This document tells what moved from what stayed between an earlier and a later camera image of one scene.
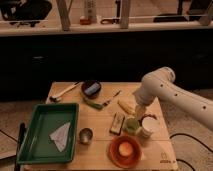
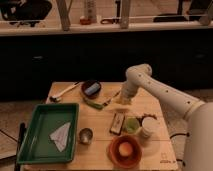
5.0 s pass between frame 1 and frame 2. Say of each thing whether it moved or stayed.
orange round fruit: stayed
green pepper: stayed
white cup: stayed
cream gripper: moved
